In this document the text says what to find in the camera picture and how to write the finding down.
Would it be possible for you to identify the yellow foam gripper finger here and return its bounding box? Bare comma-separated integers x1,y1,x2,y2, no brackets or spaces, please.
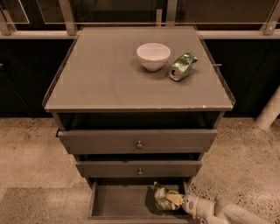
165,193,184,206

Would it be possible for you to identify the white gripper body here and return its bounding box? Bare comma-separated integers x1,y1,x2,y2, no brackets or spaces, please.
182,194,216,224

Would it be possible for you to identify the green jalapeno chip bag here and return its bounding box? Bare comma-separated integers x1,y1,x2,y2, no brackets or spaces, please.
154,181,180,211

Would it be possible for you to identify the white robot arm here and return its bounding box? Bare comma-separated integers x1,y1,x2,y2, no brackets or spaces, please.
165,193,271,224

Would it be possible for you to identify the top drawer with knob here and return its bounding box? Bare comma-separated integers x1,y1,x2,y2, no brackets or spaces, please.
58,129,217,154

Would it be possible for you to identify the drawer with knob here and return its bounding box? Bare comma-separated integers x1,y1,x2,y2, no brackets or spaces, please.
58,129,217,154
76,160,202,178

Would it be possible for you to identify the open bottom drawer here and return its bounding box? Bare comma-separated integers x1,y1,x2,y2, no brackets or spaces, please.
88,179,200,224

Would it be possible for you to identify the dark grey drawer cabinet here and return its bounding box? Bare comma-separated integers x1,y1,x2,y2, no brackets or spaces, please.
41,25,236,224

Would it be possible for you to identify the middle drawer with knob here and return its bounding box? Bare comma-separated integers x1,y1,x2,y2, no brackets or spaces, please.
76,160,202,178

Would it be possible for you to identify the crushed green soda can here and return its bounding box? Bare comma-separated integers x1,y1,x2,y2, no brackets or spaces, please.
168,52,198,81

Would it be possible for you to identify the white bowl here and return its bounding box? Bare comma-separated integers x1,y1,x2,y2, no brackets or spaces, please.
136,43,171,71

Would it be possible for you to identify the white cylindrical post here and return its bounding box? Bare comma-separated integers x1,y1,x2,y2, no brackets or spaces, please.
255,86,280,130

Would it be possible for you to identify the metal window rail frame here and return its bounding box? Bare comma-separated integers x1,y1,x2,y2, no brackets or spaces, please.
0,0,280,39

